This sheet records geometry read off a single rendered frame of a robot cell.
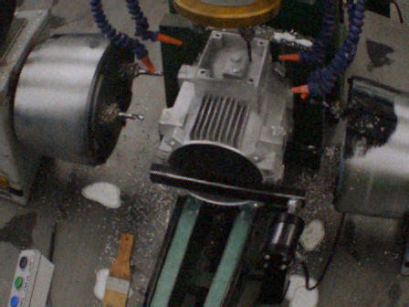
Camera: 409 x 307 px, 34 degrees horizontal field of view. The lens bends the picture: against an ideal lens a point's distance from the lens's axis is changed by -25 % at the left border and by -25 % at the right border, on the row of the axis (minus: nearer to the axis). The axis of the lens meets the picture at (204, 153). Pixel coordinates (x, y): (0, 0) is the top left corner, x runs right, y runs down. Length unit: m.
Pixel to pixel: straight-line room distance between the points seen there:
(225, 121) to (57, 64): 0.32
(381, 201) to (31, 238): 0.76
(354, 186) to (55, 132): 0.53
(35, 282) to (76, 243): 0.38
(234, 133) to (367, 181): 0.25
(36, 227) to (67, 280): 0.15
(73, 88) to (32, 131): 0.13
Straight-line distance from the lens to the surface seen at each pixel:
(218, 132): 1.30
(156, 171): 1.35
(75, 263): 1.54
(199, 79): 1.32
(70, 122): 1.35
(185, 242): 1.40
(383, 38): 1.96
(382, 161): 1.25
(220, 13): 1.15
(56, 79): 1.36
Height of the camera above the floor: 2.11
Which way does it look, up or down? 53 degrees down
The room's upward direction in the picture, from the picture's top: 5 degrees counter-clockwise
